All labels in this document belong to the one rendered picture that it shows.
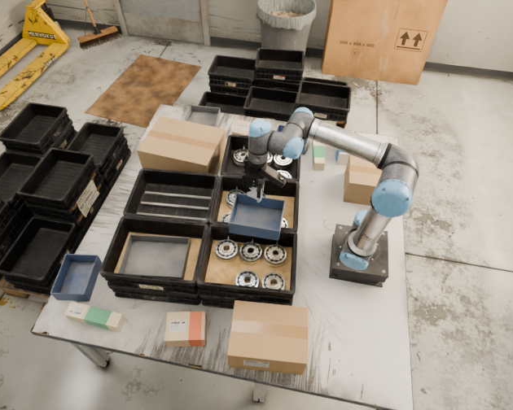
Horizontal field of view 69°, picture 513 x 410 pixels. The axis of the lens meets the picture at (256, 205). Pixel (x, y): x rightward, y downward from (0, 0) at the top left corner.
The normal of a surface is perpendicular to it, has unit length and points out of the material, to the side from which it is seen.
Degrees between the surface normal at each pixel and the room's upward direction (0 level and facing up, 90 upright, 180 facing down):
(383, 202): 84
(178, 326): 0
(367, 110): 0
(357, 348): 0
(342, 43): 76
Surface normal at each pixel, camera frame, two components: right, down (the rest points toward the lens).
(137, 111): 0.01, -0.62
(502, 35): -0.19, 0.77
